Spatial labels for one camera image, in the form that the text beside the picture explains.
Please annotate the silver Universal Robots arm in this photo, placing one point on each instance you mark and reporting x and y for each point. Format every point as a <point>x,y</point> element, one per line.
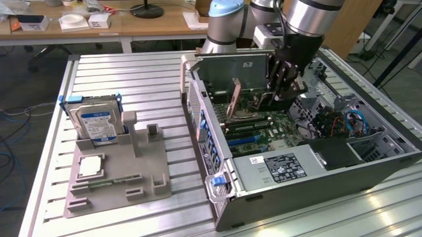
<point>225,27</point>

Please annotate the green motherboard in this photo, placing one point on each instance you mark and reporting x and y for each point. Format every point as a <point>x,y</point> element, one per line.
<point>284,123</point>

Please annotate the metal disk bay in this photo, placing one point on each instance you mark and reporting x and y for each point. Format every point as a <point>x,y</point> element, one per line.
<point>376,148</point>

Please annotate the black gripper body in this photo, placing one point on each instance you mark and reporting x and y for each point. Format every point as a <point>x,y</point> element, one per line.
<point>301,47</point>

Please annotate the metal locking lever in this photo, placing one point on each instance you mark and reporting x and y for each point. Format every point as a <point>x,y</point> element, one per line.
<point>257,102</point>

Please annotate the silver CPU chip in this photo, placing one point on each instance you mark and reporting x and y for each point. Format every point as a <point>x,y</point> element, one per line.
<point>90,166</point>

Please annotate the wooden desk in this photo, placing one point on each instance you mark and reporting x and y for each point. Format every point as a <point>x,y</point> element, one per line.
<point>100,34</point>

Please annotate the grey printed parts rack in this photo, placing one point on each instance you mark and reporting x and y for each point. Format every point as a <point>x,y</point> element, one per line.
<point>145,160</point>

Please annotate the silver chipset heatsink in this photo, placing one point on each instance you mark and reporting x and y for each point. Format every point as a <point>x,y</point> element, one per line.
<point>280,145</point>

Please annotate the metal drive cage plate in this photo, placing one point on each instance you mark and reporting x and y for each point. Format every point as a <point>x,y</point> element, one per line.
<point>230,71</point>

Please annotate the black round lamp base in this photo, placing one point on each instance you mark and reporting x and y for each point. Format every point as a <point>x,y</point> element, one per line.
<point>148,11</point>

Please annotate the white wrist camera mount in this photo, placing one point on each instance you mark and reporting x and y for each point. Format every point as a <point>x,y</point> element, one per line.
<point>264,35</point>

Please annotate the hard disk with blue caddy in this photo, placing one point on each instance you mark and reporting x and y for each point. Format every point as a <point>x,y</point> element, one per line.
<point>96,121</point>

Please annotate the installed green RAM stick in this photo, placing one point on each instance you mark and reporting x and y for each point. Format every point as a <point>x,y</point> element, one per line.
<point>248,126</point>

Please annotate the copper socket cover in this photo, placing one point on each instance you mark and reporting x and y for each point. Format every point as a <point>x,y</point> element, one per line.
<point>234,96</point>

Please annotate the small white labelled box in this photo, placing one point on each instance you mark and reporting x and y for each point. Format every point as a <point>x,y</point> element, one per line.
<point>100,21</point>

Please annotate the white box with black lid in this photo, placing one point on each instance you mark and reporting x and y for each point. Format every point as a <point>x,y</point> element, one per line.
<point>33,23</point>

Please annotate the blue expansion slot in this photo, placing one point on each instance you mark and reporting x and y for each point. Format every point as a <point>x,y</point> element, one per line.
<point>244,140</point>

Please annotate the blue case latch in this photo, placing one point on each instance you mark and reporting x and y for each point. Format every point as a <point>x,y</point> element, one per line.
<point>218,182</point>

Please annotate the grey power supply unit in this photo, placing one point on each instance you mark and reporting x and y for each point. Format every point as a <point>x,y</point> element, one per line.
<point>280,168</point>

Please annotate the brown wooden cabinet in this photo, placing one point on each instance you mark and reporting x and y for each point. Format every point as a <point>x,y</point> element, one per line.
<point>356,24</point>

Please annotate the black fan shroud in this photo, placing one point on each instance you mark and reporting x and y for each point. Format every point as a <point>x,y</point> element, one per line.
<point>336,153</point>

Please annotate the dark grey PC case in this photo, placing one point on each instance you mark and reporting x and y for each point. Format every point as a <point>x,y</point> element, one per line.
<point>297,197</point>

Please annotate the CPU socket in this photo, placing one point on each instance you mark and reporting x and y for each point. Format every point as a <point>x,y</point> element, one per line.
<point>241,117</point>

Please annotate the black office chair base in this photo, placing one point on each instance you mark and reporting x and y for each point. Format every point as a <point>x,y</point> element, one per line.
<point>50,58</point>

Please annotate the white tape dispenser box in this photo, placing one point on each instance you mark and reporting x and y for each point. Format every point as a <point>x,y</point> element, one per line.
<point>74,23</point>

